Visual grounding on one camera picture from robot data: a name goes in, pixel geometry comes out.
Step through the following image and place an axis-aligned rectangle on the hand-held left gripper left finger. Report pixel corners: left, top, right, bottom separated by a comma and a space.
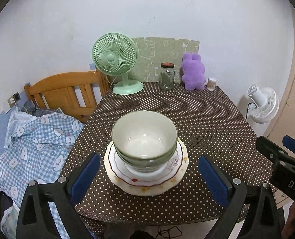
16, 152, 101, 239

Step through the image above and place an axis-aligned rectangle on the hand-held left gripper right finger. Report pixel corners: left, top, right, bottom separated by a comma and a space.
198, 154, 280, 239

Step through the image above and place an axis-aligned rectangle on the red floral plate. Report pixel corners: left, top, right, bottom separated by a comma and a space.
109, 139, 184, 187

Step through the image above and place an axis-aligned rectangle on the grey-green floral bowl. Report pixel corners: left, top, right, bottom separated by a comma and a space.
112, 111, 178, 160
122, 161, 169, 174
115, 147, 177, 167

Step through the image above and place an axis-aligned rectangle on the scalloped yellow floral plate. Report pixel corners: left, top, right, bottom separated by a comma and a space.
103, 138, 189, 196

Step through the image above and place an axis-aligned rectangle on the person's right hand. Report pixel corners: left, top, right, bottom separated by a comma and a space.
282, 202, 295, 239

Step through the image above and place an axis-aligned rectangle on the white fan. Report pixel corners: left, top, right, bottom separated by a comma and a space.
247, 85, 280, 123

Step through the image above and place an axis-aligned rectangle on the blue checkered blanket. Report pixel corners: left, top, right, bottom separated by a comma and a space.
0, 113, 85, 239

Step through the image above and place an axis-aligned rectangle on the brown polka dot tablecloth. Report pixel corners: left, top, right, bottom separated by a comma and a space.
60, 82, 279, 229

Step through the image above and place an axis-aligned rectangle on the white dotted ruffled cloth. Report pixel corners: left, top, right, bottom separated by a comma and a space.
5, 111, 36, 148

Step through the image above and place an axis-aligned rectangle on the grey cloth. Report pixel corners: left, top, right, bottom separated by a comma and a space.
23, 100, 61, 117

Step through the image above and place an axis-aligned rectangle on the wooden headboard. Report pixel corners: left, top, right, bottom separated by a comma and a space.
23, 70, 110, 123

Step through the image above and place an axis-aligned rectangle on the pale lace-trimmed cloth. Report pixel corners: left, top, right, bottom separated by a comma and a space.
0, 204, 21, 237

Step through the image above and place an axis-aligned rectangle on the purple plush toy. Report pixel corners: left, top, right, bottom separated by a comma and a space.
181, 53, 206, 91

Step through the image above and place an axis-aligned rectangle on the glass jar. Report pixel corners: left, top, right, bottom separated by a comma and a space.
160, 63, 175, 90

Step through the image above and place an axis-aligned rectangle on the green desk fan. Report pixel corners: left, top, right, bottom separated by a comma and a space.
92, 33, 144, 95

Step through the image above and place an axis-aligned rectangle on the black floor cable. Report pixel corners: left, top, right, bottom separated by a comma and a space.
156, 225, 183, 239

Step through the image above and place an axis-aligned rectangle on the green patterned wall board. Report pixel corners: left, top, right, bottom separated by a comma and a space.
130, 37, 200, 83

